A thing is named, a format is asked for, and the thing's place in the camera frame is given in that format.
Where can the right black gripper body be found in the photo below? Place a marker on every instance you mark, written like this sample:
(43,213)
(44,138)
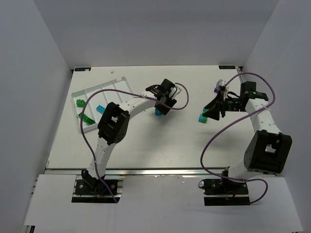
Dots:
(222,107)

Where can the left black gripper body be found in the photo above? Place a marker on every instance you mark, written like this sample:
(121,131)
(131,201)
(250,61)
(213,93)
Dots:
(163,105)

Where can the blue rounded lego brick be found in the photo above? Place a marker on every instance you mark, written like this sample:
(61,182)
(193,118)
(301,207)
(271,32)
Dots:
(158,113)

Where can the teal square lego brick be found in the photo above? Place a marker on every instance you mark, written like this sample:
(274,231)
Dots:
(202,119)

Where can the green long lego brick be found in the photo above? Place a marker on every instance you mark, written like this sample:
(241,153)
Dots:
(84,117)

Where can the green square lego brick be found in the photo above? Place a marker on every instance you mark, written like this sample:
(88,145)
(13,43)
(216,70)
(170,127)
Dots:
(80,103)

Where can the green small lego brick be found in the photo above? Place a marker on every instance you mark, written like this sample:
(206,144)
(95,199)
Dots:
(89,121)

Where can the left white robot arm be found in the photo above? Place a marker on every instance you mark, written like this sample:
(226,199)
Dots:
(113,125)

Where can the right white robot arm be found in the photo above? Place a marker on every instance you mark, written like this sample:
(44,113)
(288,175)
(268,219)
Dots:
(268,149)

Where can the blue label sticker right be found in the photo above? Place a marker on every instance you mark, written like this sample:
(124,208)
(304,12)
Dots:
(227,67)

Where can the blue label sticker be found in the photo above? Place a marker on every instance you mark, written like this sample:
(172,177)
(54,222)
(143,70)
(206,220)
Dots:
(227,67)
(82,69)

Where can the white divided plastic tray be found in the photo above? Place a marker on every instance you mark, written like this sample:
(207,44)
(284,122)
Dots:
(103,99)

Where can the blue label sticker left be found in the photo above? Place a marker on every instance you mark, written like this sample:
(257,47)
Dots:
(82,69)

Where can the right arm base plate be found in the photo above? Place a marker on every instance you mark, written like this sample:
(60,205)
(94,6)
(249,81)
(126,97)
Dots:
(227,194)

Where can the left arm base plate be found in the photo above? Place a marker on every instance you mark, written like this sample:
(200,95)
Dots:
(83,193)

